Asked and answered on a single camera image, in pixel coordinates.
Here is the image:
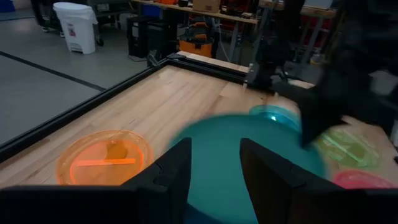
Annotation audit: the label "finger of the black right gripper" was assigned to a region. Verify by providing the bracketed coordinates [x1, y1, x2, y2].
[298, 99, 348, 147]
[272, 81, 318, 105]

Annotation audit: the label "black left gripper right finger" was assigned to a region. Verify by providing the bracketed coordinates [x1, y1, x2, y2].
[239, 138, 343, 224]

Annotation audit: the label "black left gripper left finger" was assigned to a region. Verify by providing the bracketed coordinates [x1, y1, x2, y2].
[121, 136, 193, 224]

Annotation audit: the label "small cyan plastic plate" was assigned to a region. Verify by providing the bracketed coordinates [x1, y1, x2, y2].
[248, 105, 302, 133]

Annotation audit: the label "green translucent plastic plate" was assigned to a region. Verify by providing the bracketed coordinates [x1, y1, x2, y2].
[313, 128, 381, 170]

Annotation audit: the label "large teal plastic plate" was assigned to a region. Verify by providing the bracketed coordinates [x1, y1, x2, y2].
[167, 113, 326, 224]

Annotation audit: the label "pink translucent plastic plate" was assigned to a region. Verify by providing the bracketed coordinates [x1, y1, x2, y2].
[333, 170, 397, 190]

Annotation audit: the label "orange translucent plastic plate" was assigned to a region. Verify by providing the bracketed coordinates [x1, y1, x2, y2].
[55, 129, 154, 187]

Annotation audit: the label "wooden workbench with metal legs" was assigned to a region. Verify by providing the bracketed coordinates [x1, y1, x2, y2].
[257, 0, 338, 66]
[132, 0, 259, 63]

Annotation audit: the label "orange black shop vacuum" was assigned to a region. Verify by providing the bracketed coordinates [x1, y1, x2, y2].
[178, 21, 218, 58]

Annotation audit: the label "brown cardboard box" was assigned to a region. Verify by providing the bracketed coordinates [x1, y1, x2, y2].
[192, 0, 221, 13]

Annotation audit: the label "black computer tower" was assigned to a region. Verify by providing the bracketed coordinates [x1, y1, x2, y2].
[147, 18, 178, 60]
[126, 16, 150, 59]

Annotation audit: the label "white pedal trash bin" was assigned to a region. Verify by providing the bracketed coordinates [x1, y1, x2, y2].
[52, 2, 99, 55]

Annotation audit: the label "black wheeled cart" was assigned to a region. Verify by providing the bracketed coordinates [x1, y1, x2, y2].
[86, 0, 133, 47]

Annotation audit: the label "person's legs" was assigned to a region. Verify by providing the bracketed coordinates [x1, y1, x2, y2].
[30, 0, 66, 38]

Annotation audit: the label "black aluminium table frame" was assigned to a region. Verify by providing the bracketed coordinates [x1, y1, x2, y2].
[0, 52, 249, 162]

